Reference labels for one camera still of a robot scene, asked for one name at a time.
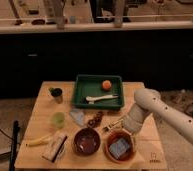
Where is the green plastic cup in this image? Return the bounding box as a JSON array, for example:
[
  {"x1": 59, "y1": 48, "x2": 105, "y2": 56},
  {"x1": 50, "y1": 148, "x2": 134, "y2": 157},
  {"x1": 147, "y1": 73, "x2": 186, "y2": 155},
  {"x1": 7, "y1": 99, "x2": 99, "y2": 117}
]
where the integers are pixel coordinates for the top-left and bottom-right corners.
[{"x1": 51, "y1": 112, "x2": 65, "y2": 128}]

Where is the white plastic spoon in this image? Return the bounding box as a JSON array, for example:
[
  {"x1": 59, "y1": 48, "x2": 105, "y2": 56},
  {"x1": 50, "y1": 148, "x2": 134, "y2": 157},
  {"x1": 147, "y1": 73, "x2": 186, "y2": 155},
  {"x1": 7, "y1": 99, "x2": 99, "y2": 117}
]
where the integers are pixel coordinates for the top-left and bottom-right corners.
[{"x1": 85, "y1": 95, "x2": 118, "y2": 102}]

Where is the yellow banana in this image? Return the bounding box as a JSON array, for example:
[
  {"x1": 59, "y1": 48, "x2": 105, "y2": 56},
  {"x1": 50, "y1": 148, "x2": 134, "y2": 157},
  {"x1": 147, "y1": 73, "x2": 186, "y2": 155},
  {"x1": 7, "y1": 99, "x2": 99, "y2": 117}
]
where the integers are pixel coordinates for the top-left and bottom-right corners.
[{"x1": 26, "y1": 134, "x2": 52, "y2": 147}]

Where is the red bowl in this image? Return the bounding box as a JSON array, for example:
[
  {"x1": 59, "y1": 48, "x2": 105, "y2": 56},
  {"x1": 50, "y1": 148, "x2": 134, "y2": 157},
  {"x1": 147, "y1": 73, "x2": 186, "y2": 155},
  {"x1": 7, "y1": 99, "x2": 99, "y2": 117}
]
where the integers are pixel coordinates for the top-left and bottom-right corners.
[{"x1": 104, "y1": 130, "x2": 135, "y2": 163}]

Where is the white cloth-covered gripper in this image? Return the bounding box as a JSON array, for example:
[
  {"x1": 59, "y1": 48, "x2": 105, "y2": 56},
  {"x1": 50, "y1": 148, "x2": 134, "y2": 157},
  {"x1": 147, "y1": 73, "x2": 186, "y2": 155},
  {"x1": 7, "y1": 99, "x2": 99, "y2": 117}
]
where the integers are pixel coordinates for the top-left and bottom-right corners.
[{"x1": 122, "y1": 103, "x2": 150, "y2": 134}]

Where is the orange fruit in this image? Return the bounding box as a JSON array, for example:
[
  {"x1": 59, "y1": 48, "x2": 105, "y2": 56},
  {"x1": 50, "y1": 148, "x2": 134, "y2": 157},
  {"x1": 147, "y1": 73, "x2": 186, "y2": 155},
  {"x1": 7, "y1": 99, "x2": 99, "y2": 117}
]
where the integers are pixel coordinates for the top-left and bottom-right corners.
[{"x1": 102, "y1": 80, "x2": 112, "y2": 91}]

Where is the white scrub brush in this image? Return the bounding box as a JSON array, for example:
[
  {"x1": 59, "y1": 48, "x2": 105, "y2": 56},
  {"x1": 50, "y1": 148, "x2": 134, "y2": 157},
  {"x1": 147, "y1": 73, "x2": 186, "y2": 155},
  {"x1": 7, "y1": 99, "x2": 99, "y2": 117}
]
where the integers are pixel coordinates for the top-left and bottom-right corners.
[{"x1": 42, "y1": 132, "x2": 67, "y2": 162}]

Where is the dark cup with plant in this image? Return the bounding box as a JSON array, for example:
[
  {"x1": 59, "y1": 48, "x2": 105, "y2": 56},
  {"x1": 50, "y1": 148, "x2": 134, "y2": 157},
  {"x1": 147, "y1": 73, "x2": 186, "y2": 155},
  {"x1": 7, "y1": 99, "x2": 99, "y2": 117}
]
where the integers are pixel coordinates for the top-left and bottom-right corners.
[{"x1": 49, "y1": 87, "x2": 63, "y2": 104}]

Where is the dark purple bowl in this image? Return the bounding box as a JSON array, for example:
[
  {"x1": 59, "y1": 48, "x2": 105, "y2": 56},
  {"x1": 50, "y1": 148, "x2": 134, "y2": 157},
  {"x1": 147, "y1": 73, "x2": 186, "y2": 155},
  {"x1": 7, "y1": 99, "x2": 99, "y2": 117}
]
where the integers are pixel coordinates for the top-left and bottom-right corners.
[{"x1": 73, "y1": 128, "x2": 101, "y2": 156}]

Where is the blue sponge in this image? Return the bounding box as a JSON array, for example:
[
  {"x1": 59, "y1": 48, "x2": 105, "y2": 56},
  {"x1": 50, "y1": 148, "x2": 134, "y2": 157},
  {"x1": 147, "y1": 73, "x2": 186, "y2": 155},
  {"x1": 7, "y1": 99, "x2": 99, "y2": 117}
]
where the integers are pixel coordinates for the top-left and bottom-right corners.
[{"x1": 109, "y1": 138, "x2": 130, "y2": 159}]

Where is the green plastic tray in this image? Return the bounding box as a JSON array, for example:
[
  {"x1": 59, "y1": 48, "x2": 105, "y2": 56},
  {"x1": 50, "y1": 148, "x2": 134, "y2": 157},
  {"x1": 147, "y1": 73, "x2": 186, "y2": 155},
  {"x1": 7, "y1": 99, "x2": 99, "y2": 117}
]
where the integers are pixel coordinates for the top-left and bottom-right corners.
[{"x1": 72, "y1": 74, "x2": 124, "y2": 110}]

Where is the black stand pole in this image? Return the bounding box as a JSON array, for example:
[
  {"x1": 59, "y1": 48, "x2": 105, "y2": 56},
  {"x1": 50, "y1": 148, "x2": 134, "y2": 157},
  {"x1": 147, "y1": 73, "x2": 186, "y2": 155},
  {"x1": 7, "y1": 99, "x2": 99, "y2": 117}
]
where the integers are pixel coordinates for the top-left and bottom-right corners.
[{"x1": 9, "y1": 120, "x2": 20, "y2": 171}]

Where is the light blue cloth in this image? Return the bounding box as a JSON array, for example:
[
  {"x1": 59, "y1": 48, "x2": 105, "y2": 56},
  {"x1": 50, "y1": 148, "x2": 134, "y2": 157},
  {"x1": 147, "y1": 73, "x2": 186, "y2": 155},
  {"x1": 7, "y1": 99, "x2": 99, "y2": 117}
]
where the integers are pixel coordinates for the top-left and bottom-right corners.
[{"x1": 70, "y1": 108, "x2": 84, "y2": 127}]

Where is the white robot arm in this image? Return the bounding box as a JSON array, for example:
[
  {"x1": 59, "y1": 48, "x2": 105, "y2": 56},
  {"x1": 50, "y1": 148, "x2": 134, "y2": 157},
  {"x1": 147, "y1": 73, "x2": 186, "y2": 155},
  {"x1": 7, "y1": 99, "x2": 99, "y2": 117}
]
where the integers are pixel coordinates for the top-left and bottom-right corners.
[{"x1": 122, "y1": 88, "x2": 193, "y2": 145}]

